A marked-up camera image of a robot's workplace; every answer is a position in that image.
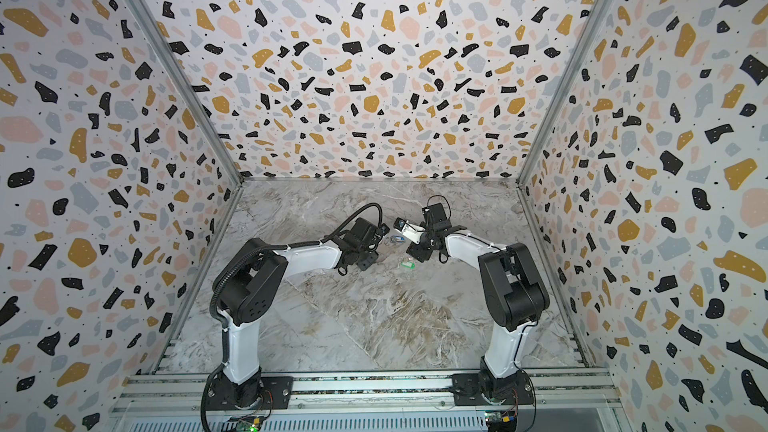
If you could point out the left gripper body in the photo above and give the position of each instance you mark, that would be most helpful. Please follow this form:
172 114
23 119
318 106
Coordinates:
368 258

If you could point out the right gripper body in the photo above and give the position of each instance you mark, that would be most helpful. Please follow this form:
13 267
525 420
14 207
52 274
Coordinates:
421 245

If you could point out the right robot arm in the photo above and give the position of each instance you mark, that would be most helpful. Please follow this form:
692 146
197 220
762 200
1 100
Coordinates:
515 295

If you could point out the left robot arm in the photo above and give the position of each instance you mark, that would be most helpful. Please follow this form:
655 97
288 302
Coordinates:
245 291

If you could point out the circuit board with wires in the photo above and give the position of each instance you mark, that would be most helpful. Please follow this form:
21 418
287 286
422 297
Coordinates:
249 423

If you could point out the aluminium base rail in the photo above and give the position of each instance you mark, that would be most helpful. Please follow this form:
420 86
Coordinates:
560 399

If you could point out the aluminium corner post left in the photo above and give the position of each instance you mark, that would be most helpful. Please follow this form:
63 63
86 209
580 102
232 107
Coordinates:
148 24

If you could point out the aluminium corner post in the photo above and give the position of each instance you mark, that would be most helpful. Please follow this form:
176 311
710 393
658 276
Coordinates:
148 24
578 56

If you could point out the aluminium corner post right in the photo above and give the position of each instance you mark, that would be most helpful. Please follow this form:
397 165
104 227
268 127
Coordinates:
578 56

